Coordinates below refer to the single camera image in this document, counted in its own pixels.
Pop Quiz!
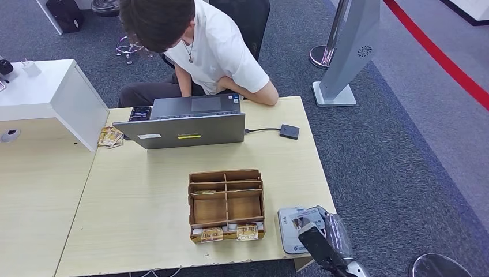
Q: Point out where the wooden card organizer box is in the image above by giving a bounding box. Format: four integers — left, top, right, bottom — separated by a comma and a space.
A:
187, 169, 266, 244

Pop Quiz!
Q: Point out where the grey desk cable grommet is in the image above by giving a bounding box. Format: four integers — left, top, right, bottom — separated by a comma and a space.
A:
1, 129, 21, 143

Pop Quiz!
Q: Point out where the white charger plug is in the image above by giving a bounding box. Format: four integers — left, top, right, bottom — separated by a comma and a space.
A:
21, 58, 42, 78

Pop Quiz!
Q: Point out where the person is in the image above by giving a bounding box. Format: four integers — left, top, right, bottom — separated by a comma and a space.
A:
117, 0, 280, 108

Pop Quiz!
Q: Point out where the black stool chrome base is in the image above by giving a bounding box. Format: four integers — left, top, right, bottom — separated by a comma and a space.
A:
91, 0, 155, 65

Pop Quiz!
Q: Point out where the white counter with dark base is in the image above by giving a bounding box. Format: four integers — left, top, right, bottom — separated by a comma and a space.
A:
439, 0, 489, 27

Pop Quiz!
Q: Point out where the round chrome stanchion base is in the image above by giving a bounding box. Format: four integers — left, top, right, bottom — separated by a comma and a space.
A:
408, 253, 475, 277

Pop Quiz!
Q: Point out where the grey kiosk stand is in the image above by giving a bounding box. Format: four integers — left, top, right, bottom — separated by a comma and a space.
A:
312, 0, 382, 108

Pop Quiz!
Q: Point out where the black bag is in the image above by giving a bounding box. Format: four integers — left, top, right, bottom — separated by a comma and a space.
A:
45, 0, 85, 34

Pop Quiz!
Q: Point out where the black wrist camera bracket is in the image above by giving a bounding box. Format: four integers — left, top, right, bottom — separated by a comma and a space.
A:
298, 223, 347, 277

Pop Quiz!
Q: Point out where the white desk shelf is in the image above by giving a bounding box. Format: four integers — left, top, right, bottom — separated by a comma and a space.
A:
0, 58, 110, 153

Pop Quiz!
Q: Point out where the pendant necklace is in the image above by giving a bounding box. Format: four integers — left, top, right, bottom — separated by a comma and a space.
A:
181, 38, 195, 64

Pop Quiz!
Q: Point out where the pile of golden cards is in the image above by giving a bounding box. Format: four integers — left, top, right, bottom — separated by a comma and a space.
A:
97, 126, 125, 149

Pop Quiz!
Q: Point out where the white card reader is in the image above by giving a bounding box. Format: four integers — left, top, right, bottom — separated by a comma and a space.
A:
277, 206, 328, 256

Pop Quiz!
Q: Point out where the red barrier belt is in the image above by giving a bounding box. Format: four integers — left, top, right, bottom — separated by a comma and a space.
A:
383, 0, 489, 111

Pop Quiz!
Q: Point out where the small black square device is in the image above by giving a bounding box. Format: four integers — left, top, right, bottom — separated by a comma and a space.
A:
279, 123, 300, 141

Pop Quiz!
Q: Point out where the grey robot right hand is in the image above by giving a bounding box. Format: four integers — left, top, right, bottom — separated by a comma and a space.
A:
296, 205, 355, 261

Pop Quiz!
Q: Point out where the grey laptop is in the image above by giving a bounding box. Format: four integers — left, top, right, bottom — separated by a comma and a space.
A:
111, 93, 246, 150

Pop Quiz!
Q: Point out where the chrome stanchion post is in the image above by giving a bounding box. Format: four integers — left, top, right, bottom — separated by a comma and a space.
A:
309, 0, 350, 70

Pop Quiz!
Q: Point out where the black smartphone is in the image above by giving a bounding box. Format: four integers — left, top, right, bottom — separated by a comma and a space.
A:
128, 106, 153, 123

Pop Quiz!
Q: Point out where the white ID card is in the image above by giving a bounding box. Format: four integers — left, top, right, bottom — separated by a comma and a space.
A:
289, 208, 325, 231

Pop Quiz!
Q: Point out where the black office chair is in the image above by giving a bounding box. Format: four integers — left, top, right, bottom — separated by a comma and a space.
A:
160, 0, 271, 70

